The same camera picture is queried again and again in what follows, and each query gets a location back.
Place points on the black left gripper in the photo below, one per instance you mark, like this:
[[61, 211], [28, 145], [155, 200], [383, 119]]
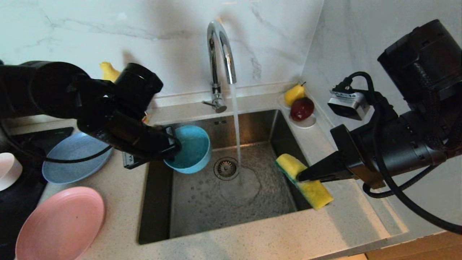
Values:
[[137, 141]]

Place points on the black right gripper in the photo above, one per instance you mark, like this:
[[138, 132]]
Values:
[[389, 148]]

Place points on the teal bowl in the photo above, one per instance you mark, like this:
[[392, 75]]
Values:
[[195, 148]]

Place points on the yellow green sponge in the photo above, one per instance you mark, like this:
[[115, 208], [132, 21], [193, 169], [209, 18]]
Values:
[[310, 187]]

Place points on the orange dish soap bottle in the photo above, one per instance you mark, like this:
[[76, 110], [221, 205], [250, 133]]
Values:
[[108, 71]]

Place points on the chrome gooseneck faucet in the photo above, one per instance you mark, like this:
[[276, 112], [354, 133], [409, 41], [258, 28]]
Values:
[[216, 54]]

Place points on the pale pink bowl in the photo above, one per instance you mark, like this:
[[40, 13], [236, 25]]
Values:
[[9, 171]]

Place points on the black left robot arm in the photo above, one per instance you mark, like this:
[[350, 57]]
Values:
[[54, 90]]

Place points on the stainless steel sink basin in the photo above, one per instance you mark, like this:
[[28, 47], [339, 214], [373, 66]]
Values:
[[216, 209]]

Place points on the small white dish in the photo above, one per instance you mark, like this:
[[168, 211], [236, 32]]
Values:
[[306, 124]]

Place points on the round metal drain strainer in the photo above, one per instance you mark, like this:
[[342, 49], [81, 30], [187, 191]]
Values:
[[225, 168]]

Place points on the dark red apple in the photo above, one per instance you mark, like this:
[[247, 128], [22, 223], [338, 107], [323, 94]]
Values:
[[302, 108]]

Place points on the yellow pear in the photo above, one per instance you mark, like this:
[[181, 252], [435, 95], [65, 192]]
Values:
[[293, 94]]

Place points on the blue grey plate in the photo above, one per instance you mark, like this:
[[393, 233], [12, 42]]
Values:
[[72, 169]]

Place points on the pink plate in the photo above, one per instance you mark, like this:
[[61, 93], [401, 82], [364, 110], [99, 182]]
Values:
[[61, 224]]

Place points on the black induction cooktop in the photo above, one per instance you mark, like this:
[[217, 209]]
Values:
[[18, 202]]

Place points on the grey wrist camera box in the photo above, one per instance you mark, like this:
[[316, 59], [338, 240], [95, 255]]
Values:
[[348, 103]]

